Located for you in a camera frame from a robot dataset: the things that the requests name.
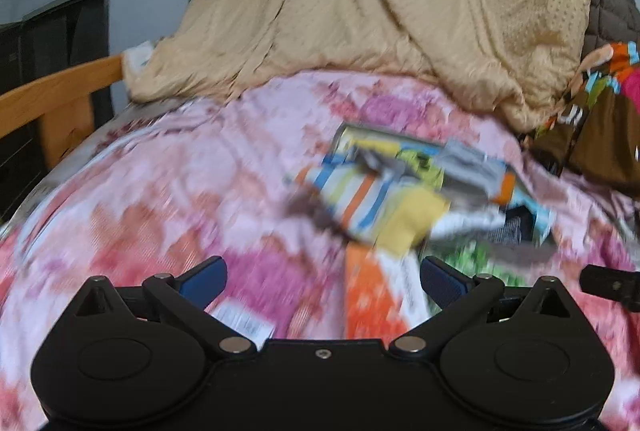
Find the orange ribbed band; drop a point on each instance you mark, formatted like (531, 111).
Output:
(506, 190)

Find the striped colourful sock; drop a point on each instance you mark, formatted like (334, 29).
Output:
(391, 214)

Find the colourful brown patterned cloth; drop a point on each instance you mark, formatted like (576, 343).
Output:
(596, 134)

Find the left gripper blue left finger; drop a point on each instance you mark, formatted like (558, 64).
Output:
(182, 301)

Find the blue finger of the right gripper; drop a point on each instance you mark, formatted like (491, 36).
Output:
(612, 284)

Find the brown quilted jacket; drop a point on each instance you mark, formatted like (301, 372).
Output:
(611, 21)

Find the black white striped sock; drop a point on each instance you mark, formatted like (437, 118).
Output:
(519, 227)

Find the grey cleaning cloth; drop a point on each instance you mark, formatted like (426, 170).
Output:
(468, 173)

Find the wooden bed rail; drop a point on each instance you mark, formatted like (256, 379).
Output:
(61, 106)

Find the grey shallow tray box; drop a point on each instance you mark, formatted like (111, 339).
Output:
(349, 132)

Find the jar of green paper stars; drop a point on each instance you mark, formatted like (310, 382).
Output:
(472, 259)

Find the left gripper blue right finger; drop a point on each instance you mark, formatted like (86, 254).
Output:
(462, 301)

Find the orange white medicine box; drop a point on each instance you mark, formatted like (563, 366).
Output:
(383, 294)

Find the cartoon frog towel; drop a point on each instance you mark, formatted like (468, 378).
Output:
(390, 161)

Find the beige dotted blanket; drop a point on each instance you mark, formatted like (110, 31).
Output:
(512, 58)

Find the pink floral bedsheet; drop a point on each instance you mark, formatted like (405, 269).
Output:
(203, 180)

